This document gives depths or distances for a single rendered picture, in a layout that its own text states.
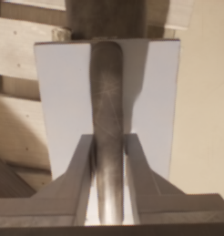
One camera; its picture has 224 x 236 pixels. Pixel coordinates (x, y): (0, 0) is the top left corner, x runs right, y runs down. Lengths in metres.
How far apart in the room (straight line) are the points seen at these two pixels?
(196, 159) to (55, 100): 0.50
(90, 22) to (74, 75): 0.06
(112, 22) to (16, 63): 0.23
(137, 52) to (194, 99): 0.38
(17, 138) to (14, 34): 0.21
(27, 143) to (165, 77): 0.32
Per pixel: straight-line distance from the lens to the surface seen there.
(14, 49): 0.38
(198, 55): 0.52
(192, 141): 0.57
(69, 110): 0.18
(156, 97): 0.18
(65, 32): 0.19
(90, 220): 0.34
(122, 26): 0.20
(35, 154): 0.42
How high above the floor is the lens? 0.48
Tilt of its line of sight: 73 degrees down
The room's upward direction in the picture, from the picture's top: 179 degrees clockwise
